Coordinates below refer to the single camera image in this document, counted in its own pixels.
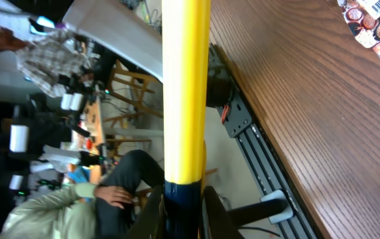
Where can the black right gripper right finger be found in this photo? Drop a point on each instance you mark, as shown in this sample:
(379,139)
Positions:
(215,222)

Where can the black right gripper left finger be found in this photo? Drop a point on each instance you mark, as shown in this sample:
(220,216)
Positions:
(151,223)

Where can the yellow highlighter marker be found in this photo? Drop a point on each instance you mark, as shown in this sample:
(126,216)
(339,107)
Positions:
(185,44)

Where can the beige brown snack pouch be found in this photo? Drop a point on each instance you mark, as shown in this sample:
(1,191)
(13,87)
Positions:
(363,19)

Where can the person in green jacket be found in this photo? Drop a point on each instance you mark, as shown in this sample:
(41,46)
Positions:
(86,210)

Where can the wooden chair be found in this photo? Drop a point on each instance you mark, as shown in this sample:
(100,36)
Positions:
(133,119)

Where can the person in plaid shirt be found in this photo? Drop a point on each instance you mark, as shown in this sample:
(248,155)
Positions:
(45,59)

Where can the black aluminium rail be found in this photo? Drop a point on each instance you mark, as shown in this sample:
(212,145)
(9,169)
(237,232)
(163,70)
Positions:
(224,95)

